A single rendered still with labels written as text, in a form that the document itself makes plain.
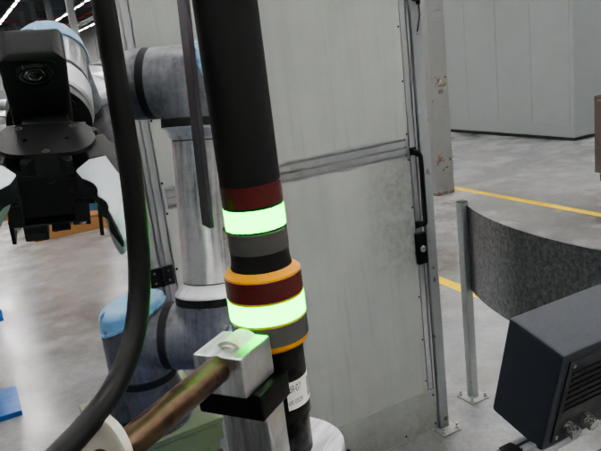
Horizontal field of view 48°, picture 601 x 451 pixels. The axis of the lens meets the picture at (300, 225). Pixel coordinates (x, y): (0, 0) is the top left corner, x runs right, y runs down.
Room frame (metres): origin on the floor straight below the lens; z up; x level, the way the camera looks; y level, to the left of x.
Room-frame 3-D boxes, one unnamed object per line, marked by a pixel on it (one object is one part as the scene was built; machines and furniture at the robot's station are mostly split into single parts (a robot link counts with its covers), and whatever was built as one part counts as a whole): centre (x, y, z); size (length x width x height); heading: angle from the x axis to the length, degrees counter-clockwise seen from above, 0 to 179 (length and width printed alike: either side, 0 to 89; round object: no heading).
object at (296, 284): (0.36, 0.02, 1.57); 0.04 x 0.04 x 0.01
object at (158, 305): (1.09, 0.30, 1.26); 0.13 x 0.12 x 0.14; 79
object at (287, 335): (0.36, 0.02, 1.55); 0.04 x 0.04 x 0.01
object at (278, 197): (0.36, 0.02, 1.62); 0.03 x 0.03 x 0.01
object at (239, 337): (0.33, 0.04, 1.55); 0.02 x 0.02 x 0.02; 62
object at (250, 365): (0.35, 0.03, 1.50); 0.09 x 0.07 x 0.10; 152
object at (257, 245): (0.36, 0.02, 1.60); 0.03 x 0.03 x 0.01
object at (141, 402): (1.09, 0.31, 1.14); 0.15 x 0.15 x 0.10
